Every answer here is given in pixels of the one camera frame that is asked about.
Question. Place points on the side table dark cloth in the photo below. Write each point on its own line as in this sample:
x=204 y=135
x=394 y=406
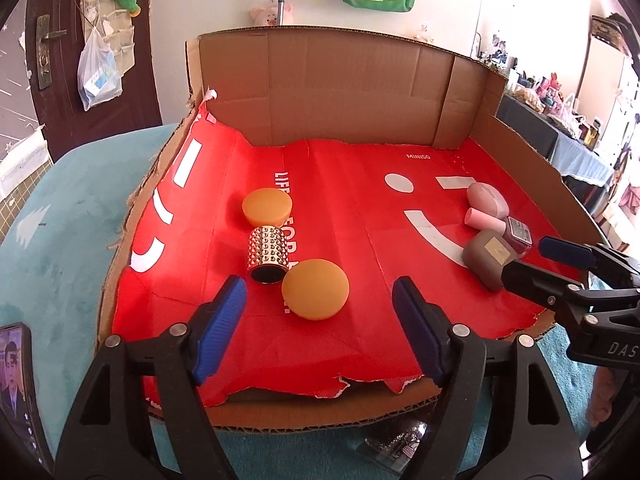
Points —
x=585 y=173

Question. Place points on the dark brown door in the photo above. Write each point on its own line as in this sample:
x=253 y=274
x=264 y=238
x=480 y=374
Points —
x=63 y=122

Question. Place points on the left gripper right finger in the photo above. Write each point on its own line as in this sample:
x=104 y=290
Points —
x=500 y=413

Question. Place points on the pink earbuds case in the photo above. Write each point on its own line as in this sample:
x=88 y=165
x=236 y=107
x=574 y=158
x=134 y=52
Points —
x=485 y=198

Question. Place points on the cardboard box red lining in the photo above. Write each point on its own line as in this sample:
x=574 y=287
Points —
x=376 y=139

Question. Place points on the orange round soap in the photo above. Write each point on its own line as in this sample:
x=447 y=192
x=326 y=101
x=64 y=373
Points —
x=315 y=289
x=267 y=207

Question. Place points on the pink nail polish bottle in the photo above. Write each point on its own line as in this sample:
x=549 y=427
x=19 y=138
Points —
x=512 y=230

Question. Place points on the pink pig plush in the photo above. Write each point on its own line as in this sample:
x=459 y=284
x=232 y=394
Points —
x=268 y=16

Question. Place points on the hanging fabric organizer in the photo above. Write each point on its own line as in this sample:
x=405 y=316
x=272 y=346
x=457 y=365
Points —
x=114 y=24

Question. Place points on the door handle plate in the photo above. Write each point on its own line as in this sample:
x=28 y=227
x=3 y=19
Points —
x=44 y=35

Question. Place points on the person's right hand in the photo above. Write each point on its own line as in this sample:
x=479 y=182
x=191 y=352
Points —
x=604 y=390

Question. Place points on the brown square compact case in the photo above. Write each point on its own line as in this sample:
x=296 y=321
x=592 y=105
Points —
x=486 y=255

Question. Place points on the white plastic bag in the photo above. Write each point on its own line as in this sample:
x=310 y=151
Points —
x=98 y=77

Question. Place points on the black smartphone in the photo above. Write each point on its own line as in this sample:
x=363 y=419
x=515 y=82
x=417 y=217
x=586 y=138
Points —
x=18 y=397

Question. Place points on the teal fluffy blanket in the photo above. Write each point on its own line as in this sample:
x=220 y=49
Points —
x=53 y=266

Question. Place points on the studded gold metal cylinder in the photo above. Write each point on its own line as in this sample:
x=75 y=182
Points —
x=267 y=256

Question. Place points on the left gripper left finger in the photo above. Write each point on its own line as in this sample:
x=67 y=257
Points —
x=138 y=414

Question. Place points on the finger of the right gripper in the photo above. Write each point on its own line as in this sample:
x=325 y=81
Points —
x=616 y=269
x=545 y=284

